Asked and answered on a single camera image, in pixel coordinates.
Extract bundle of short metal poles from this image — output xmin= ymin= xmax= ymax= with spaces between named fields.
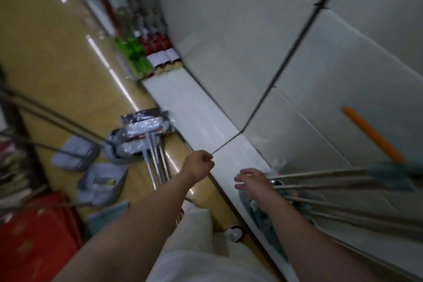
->
xmin=143 ymin=133 xmax=170 ymax=190

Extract metal mop pole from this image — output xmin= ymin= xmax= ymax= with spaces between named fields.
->
xmin=269 ymin=168 xmax=375 ymax=181
xmin=274 ymin=181 xmax=415 ymax=192
xmin=284 ymin=195 xmax=423 ymax=226
xmin=306 ymin=210 xmax=423 ymax=239

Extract orange mop handle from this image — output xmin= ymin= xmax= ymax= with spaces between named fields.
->
xmin=342 ymin=107 xmax=406 ymax=164

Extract round grey mop head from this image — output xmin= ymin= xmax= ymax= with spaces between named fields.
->
xmin=102 ymin=127 xmax=147 ymax=165

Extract person's right hand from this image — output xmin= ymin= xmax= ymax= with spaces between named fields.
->
xmin=234 ymin=168 xmax=278 ymax=206

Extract person's white clothing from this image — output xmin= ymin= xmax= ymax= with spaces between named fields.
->
xmin=145 ymin=201 xmax=276 ymax=282

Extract teal flat packet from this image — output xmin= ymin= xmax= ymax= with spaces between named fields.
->
xmin=87 ymin=200 xmax=130 ymax=237

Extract person's white black shoe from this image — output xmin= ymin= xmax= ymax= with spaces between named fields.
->
xmin=226 ymin=225 xmax=244 ymax=243

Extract row of red bottles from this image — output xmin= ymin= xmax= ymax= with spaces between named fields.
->
xmin=138 ymin=31 xmax=183 ymax=77

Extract person's left hand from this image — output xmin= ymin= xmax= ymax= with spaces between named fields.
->
xmin=182 ymin=150 xmax=215 ymax=183

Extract row of green packets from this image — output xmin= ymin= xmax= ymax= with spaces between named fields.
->
xmin=113 ymin=37 xmax=154 ymax=80

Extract red box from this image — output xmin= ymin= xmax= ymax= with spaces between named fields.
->
xmin=0 ymin=192 xmax=82 ymax=282

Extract white shelf base ledge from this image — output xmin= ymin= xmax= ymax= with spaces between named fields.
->
xmin=141 ymin=68 xmax=299 ymax=282

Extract grey-blue dustpan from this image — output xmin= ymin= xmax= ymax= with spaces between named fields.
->
xmin=50 ymin=136 xmax=102 ymax=172
xmin=77 ymin=163 xmax=129 ymax=207

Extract silver wrapped mop pack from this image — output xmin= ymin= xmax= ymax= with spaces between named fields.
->
xmin=120 ymin=109 xmax=176 ymax=144

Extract thin black cord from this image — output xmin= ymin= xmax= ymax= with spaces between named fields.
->
xmin=211 ymin=0 xmax=351 ymax=155

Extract bundle of teal mop heads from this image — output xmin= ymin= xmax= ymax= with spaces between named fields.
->
xmin=239 ymin=189 xmax=289 ymax=261

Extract rack of mixed dark goods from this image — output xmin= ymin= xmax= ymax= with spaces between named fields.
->
xmin=0 ymin=131 xmax=48 ymax=214

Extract person's left forearm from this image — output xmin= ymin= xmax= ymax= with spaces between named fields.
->
xmin=52 ymin=160 xmax=199 ymax=282

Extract person's right forearm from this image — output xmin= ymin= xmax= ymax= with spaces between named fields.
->
xmin=255 ymin=192 xmax=379 ymax=282

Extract teal mop handle grip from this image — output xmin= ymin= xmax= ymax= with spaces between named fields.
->
xmin=366 ymin=162 xmax=423 ymax=192

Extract dark long dustpan handles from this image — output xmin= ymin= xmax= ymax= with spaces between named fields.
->
xmin=0 ymin=88 xmax=111 ymax=160

